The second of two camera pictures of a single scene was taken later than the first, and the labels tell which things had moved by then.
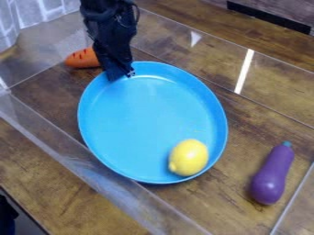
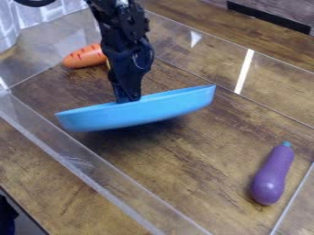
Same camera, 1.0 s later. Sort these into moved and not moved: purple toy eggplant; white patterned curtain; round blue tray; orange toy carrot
Moved: round blue tray
Not moved: purple toy eggplant; white patterned curtain; orange toy carrot
